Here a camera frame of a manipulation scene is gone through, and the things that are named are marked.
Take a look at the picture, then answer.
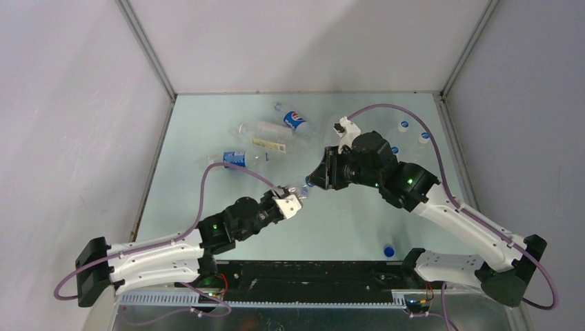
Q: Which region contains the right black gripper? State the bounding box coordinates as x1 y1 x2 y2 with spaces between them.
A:
306 146 380 192

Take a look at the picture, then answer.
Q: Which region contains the blue label pepsi bottle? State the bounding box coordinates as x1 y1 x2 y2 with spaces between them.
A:
287 180 313 200

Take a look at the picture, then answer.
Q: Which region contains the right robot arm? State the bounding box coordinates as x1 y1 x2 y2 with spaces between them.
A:
307 132 547 308

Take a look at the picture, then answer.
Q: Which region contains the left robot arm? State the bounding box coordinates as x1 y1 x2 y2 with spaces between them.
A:
75 191 302 308

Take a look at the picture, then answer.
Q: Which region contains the clear unlabelled bottle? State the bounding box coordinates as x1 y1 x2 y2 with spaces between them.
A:
319 113 343 148

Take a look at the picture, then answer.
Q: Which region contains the pepsi logo bottle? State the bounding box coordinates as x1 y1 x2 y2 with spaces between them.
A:
274 102 316 142

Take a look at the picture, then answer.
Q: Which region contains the yellow label clear bottle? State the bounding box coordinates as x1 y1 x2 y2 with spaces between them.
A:
235 121 295 154

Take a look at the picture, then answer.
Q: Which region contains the small blue label bottle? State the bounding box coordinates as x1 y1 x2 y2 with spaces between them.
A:
201 150 271 168

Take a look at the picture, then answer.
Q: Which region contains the left circuit board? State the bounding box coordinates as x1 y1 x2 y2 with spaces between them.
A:
198 293 221 304

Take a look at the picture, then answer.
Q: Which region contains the circuit board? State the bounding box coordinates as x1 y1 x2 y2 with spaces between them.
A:
198 293 221 304
404 299 433 318

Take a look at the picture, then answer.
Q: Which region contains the right circuit board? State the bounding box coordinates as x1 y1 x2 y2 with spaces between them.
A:
404 299 433 318

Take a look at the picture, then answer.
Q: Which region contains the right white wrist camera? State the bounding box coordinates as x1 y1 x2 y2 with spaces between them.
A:
334 117 361 154

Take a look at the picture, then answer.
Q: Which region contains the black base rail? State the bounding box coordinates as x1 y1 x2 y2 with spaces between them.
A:
217 260 426 304

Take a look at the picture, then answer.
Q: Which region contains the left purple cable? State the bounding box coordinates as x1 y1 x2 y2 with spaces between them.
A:
54 162 276 301

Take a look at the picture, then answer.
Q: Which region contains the purple cable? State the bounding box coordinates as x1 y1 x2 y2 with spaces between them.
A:
348 103 559 310
54 162 276 301

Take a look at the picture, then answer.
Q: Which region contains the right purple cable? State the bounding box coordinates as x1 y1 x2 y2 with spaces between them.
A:
348 103 559 310

